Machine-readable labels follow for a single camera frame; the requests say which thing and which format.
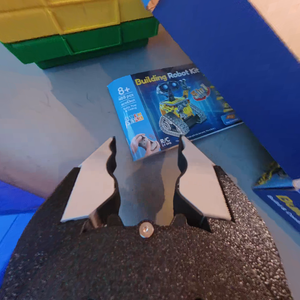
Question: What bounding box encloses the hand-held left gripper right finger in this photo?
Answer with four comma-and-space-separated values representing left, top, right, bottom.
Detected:
175, 135, 232, 221

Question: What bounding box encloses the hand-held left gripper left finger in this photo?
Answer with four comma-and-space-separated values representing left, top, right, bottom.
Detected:
60, 136, 120, 228

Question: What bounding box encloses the blue storage bin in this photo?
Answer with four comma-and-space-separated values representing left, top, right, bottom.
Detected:
0, 180, 46, 282

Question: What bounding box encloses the blue robot kit booklet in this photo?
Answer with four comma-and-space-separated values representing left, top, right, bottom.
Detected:
107, 64, 244, 162

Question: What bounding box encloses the blue cardboard kit box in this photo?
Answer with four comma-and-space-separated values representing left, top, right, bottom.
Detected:
146, 0, 300, 232

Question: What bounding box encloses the grey desk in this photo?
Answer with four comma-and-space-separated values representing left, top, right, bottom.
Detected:
0, 25, 300, 300

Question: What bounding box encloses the green storage bin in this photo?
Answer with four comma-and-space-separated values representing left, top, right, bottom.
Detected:
2, 17, 160, 70

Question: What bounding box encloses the yellow storage bin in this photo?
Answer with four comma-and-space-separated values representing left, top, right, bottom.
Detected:
0, 0, 153, 44

